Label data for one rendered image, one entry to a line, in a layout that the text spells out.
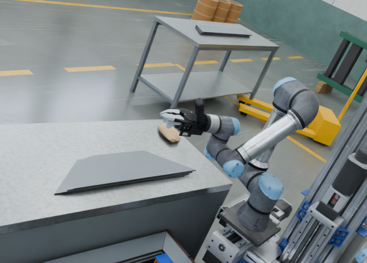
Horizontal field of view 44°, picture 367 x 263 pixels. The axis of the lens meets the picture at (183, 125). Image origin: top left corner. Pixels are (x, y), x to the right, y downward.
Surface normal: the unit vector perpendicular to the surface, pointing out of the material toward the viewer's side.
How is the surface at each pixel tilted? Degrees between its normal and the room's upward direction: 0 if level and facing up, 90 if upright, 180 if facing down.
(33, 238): 90
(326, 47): 90
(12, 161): 0
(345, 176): 90
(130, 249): 0
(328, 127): 90
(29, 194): 0
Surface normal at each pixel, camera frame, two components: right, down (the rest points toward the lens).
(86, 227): 0.59, 0.54
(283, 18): -0.59, 0.14
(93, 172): 0.35, -0.84
